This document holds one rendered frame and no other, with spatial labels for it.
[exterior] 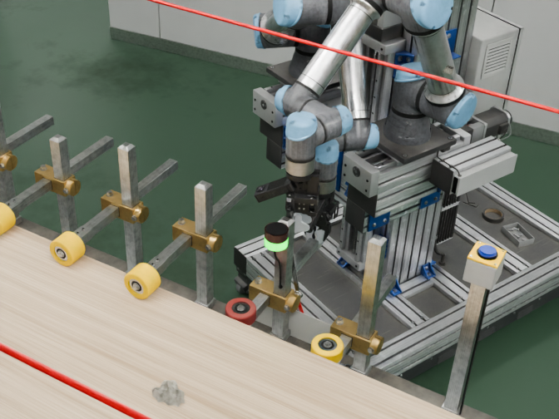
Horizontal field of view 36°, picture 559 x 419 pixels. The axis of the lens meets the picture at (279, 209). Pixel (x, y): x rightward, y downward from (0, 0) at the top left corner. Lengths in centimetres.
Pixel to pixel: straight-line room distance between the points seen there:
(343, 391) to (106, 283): 70
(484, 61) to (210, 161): 189
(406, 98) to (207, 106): 248
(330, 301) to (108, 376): 141
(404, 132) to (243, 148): 201
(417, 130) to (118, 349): 113
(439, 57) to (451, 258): 139
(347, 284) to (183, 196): 114
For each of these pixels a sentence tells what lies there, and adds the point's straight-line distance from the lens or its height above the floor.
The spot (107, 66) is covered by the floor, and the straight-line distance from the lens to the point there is 543.
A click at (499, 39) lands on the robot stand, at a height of 121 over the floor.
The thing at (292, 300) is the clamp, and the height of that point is 87.
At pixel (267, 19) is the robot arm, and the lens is 286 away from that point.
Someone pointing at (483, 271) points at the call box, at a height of 120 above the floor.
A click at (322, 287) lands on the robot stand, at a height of 21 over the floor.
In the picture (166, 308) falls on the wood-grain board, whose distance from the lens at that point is 225.
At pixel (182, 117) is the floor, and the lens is 486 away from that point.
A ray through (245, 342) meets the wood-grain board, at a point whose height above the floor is 90.
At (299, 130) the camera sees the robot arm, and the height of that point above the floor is 134.
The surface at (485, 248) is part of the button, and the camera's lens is 198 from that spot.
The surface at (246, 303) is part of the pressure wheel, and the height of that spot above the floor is 90.
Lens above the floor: 241
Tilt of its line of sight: 36 degrees down
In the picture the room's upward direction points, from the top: 3 degrees clockwise
